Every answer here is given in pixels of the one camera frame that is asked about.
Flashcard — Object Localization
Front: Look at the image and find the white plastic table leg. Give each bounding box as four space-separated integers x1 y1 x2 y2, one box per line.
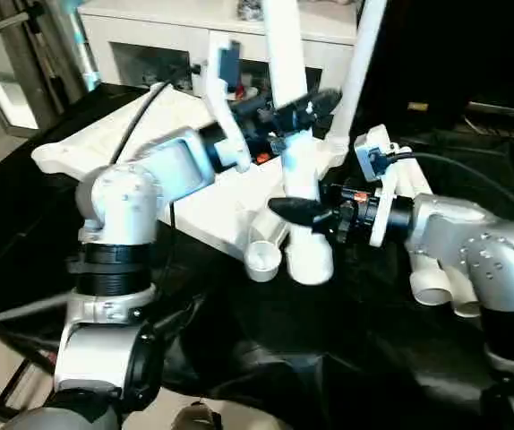
261 0 336 287
398 150 455 307
325 0 389 173
407 154 484 320

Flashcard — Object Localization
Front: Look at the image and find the white plastic table top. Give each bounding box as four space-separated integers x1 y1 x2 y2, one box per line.
30 82 349 284

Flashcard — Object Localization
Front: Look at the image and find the white display cabinet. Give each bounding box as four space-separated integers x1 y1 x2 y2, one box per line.
76 0 362 101

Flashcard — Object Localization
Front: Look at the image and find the black work mat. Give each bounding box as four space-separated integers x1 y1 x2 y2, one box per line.
0 81 514 430

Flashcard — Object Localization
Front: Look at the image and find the black low cabinet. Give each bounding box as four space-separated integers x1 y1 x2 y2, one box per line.
356 0 514 135

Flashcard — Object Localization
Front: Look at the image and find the teal white pole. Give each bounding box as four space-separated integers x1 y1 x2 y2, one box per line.
60 0 99 92

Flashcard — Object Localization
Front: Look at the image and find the grey left robot leg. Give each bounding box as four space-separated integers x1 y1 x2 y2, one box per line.
169 401 224 430

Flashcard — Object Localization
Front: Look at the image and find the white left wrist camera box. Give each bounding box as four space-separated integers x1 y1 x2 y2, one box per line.
201 32 251 175

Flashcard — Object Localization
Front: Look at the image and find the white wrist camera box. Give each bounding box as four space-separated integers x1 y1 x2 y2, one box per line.
352 124 405 249
201 32 251 175

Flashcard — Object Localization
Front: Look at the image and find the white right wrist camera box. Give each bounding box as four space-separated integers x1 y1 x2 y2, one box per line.
352 124 405 249

